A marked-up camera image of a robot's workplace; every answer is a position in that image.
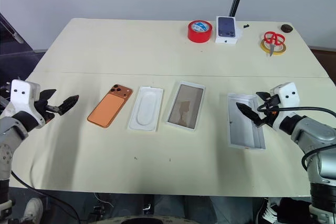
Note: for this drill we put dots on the white phone box lid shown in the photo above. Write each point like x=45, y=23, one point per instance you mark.
x=186, y=107

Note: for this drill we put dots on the blue jeans legs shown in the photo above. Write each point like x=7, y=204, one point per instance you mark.
x=202, y=208

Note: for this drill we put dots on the white box with blue phone print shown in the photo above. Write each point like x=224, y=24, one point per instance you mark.
x=226, y=28

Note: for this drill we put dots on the white phone box base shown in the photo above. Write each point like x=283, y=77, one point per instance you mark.
x=242, y=132

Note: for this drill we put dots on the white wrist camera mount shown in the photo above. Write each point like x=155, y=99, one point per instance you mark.
x=23, y=98
x=287, y=94

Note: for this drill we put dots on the white phone tray insert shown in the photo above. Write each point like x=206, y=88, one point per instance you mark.
x=145, y=108

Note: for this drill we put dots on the orange smartphone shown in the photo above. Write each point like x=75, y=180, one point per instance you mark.
x=109, y=108

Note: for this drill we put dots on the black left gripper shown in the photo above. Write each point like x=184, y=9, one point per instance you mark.
x=42, y=108

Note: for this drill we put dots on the yellow tape roll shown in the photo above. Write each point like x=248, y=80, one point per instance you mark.
x=281, y=48

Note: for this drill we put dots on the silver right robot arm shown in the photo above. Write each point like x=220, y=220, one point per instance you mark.
x=312, y=134

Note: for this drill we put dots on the white shoe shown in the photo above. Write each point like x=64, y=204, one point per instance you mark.
x=32, y=209

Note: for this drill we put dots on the black and white sneaker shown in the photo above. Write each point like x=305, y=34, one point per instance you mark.
x=266, y=209

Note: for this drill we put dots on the small brown round object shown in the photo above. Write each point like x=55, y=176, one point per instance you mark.
x=286, y=28

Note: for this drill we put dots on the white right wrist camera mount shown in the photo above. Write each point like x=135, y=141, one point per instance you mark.
x=287, y=94

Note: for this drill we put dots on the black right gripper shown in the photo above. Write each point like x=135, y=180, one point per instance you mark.
x=270, y=116

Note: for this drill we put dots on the red tape roll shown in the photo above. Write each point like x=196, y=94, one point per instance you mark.
x=199, y=35

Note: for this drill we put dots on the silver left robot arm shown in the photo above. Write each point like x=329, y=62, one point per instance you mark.
x=10, y=132

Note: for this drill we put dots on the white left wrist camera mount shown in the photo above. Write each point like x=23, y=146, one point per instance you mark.
x=23, y=98

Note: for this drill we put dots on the dark angled frame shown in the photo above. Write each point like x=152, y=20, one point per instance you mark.
x=10, y=37

